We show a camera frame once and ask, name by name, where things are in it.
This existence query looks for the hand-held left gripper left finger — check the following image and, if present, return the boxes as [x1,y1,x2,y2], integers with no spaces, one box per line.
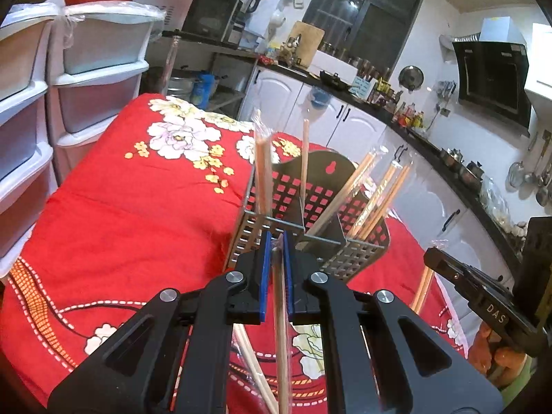
[47,230,274,414]

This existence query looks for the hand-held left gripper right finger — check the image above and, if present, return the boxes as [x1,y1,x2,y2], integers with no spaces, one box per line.
[282,232,504,414]

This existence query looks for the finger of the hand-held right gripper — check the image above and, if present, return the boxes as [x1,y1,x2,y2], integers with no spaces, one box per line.
[424,247,484,299]

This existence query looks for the wooden chopsticks pair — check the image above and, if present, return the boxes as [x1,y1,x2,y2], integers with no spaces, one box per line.
[346,161,400,239]
[308,150,381,236]
[409,265,434,316]
[232,323,279,414]
[358,163,413,243]
[269,241,295,414]
[252,109,275,221]

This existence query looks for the grey plastic utensil basket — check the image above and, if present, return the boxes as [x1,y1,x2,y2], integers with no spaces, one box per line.
[224,149,391,284]

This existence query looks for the person's right forearm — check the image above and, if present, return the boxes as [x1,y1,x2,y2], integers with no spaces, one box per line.
[498,354,542,404]

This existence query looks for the person's right hand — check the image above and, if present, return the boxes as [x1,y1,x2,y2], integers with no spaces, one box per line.
[469,324,532,392]

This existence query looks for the clear bag of garlic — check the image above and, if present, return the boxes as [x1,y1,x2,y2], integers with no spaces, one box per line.
[480,176,528,243]

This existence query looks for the steel cooking pot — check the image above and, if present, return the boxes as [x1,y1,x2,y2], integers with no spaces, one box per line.
[458,160,484,191]
[440,147,465,172]

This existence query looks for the bare wooden chopstick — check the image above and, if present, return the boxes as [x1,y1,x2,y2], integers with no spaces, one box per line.
[300,118,311,221]

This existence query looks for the hanging metal ladles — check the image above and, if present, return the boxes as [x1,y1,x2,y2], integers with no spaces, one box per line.
[506,129,552,208]

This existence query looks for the black kitchen countertop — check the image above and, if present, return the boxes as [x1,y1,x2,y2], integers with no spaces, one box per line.
[254,58,526,270]

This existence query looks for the red floral blanket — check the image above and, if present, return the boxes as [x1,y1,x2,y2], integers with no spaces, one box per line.
[0,92,472,414]

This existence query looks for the white kitchen cabinets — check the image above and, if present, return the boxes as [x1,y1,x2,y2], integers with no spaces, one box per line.
[238,67,520,335]

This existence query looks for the row of condiment bottles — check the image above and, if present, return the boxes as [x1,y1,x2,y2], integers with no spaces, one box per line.
[374,77,428,131]

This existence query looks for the black range hood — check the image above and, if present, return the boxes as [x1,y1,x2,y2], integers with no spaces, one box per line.
[451,36,532,139]

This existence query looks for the steel pot lid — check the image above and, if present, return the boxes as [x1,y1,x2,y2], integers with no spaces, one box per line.
[397,65,426,92]

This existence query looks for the blue knife holder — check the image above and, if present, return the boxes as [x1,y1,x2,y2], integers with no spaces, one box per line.
[349,75,376,100]

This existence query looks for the black wok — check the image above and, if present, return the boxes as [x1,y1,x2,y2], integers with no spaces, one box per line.
[318,70,348,92]

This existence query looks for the steel stock pot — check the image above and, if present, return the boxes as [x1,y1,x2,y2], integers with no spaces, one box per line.
[166,76,195,101]

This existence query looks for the wooden cutting board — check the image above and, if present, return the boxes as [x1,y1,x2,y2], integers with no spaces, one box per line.
[286,20,325,70]

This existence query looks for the metal shelf rack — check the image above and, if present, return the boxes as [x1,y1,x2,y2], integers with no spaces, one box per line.
[148,29,260,118]

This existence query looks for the dark kitchen window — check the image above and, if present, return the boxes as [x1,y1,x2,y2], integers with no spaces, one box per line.
[301,0,428,68]

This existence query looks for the black microwave oven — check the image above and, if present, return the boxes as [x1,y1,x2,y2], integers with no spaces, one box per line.
[164,0,243,45]

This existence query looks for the white plastic drawer unit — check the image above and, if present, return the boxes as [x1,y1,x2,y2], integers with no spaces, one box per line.
[0,2,60,270]
[45,2,167,183]

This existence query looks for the black blender jug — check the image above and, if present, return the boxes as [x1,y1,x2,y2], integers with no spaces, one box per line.
[235,0,264,17]

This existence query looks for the white wall cupboard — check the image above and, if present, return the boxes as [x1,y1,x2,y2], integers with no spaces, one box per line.
[523,23,552,109]

